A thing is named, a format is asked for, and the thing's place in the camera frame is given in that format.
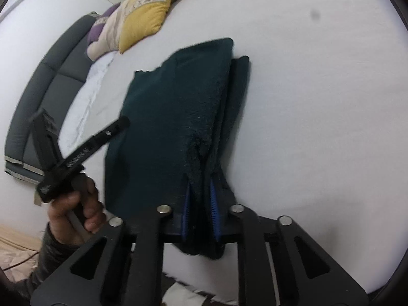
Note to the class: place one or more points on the person's left hand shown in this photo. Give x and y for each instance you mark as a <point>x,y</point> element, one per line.
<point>92,210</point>

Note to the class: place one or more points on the person's left forearm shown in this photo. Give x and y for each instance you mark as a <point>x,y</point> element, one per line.
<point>47,261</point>

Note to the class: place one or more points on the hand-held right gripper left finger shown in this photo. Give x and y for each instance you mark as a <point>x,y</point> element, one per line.
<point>185,213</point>

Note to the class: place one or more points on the white cloth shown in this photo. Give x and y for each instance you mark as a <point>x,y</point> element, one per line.
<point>181,295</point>

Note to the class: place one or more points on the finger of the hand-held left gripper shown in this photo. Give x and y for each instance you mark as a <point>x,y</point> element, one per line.
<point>46,140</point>
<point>95,142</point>

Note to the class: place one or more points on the yellow pillow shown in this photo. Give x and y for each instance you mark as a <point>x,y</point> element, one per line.
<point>145,16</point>

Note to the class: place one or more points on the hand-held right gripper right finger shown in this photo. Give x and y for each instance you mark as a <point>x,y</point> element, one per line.
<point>216,213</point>

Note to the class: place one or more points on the white bed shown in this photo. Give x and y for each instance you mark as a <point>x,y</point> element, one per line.
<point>318,102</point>

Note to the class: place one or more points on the grey padded headboard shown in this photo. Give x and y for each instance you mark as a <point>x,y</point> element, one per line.
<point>41,79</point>

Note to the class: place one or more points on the dark green sweater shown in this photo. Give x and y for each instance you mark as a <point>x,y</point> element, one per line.
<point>172,102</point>

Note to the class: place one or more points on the purple and beige pillow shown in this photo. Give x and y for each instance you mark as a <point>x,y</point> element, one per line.
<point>103,35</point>

